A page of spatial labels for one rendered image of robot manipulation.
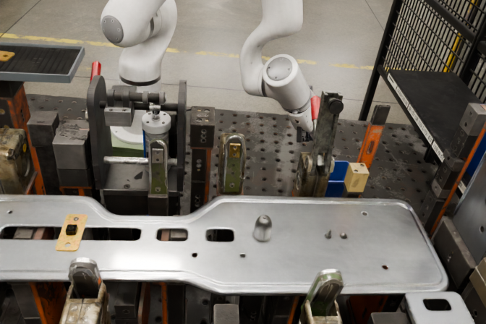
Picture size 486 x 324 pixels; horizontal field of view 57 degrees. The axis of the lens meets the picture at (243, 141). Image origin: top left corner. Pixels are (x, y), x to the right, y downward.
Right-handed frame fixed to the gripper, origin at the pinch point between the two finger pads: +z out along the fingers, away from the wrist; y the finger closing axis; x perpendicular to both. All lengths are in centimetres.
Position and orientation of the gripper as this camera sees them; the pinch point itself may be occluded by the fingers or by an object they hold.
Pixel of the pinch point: (310, 123)
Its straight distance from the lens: 129.7
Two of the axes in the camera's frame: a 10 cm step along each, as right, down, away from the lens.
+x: -9.1, -0.9, 4.1
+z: 3.6, 3.6, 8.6
